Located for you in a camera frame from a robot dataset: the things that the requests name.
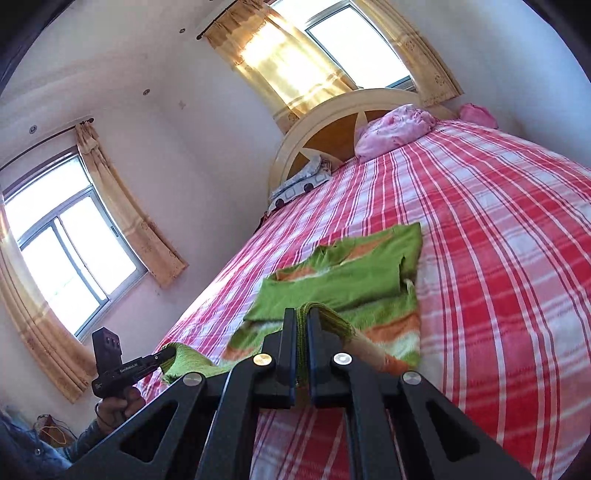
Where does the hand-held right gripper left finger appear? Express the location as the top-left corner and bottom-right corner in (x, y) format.
(60, 307), (298, 480)

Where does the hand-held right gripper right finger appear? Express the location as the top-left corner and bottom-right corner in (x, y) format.
(305, 307), (536, 480)

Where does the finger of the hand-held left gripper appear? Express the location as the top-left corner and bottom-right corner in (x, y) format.
(152, 347), (177, 370)

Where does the green orange striped knit sweater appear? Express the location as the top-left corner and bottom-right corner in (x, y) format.
(161, 222), (423, 386)

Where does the person's left forearm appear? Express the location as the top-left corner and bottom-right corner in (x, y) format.
(60, 418), (112, 463)

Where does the person's left hand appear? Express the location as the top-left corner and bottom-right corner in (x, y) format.
(95, 385), (146, 435)

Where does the person's blue denim clothing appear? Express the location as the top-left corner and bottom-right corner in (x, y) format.
(0, 408), (70, 480)

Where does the large grey framed window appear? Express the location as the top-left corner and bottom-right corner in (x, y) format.
(0, 147), (148, 342)

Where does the white blue patterned pillow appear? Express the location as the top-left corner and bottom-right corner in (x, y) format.
(269, 154), (332, 214)

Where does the bed with red plaid sheet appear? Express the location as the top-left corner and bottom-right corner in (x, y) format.
(134, 117), (591, 480)

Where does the pink crumpled pillow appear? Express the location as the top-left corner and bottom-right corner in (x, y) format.
(355, 104), (437, 163)

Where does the cream wooden headboard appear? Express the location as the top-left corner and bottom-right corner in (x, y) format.
(269, 88), (458, 204)

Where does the small pink cushion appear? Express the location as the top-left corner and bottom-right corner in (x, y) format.
(458, 102), (499, 129)

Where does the wide yellow curtain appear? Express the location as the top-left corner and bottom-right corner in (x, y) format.
(203, 0), (358, 134)

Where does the narrow yellow curtain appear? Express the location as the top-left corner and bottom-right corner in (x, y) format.
(369, 0), (464, 108)

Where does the yellow wire hanger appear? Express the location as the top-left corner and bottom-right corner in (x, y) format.
(37, 414), (77, 448)

